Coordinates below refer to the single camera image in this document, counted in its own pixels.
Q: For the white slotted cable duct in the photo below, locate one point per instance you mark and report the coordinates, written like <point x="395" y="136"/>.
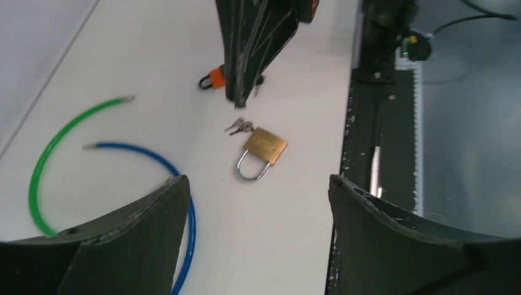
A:
<point x="416" y="68"/>

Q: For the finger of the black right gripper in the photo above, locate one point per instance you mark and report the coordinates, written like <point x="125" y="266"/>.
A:
<point x="275" y="24"/>
<point x="239" y="22"/>

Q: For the orange black key fob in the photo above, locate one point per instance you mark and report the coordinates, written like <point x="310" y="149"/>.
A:
<point x="215" y="79"/>

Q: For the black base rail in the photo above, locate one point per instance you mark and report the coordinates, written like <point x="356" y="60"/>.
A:
<point x="382" y="117"/>

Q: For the large padlock silver keys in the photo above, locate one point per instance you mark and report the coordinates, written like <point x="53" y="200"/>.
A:
<point x="240" y="126"/>

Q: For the large brass padlock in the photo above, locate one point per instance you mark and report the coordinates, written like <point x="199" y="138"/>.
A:
<point x="265" y="146"/>

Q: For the black-headed key bunch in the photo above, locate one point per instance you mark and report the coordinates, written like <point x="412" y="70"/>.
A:
<point x="259" y="81"/>

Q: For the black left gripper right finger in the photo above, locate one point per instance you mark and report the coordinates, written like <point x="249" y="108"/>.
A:
<point x="385" y="249"/>

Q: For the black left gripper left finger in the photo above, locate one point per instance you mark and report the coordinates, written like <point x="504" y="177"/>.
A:
<point x="132" y="250"/>

